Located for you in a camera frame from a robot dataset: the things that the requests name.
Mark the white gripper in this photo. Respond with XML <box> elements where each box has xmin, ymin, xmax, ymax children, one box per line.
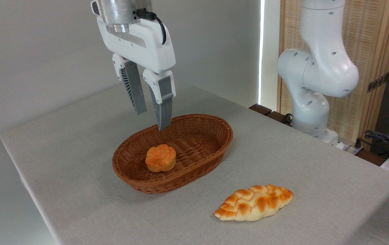
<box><xmin>96</xmin><ymin>16</ymin><xmax>176</xmax><ymax>131</ymax></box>

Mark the long braided bread loaf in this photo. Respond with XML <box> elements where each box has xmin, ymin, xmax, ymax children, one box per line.
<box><xmin>213</xmin><ymin>184</ymin><xmax>294</xmax><ymax>222</ymax></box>

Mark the brown wicker oval basket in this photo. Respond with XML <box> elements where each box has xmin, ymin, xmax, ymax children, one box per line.
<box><xmin>112</xmin><ymin>114</ymin><xmax>234</xmax><ymax>195</ymax></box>

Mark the round orange bread roll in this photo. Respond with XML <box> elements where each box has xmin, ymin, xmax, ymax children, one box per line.
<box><xmin>145</xmin><ymin>144</ymin><xmax>177</xmax><ymax>173</ymax></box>

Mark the grey tablecloth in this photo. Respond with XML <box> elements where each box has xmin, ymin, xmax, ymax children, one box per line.
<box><xmin>0</xmin><ymin>82</ymin><xmax>389</xmax><ymax>245</ymax></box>

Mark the white power strip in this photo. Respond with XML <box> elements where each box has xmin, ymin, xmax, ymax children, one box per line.
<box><xmin>342</xmin><ymin>141</ymin><xmax>363</xmax><ymax>154</ymax></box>

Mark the dark metal screen hinge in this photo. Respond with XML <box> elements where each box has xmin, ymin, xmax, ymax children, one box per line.
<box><xmin>367</xmin><ymin>72</ymin><xmax>389</xmax><ymax>93</ymax></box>

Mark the bamboo wooden folding screen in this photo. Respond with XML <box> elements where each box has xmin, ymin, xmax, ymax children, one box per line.
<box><xmin>277</xmin><ymin>0</ymin><xmax>389</xmax><ymax>151</ymax></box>

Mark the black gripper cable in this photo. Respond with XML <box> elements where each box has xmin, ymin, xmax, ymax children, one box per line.
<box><xmin>136</xmin><ymin>8</ymin><xmax>167</xmax><ymax>45</ymax></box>

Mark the grey blue cable bundle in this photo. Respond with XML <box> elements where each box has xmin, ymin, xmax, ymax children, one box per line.
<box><xmin>364</xmin><ymin>130</ymin><xmax>389</xmax><ymax>161</ymax></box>

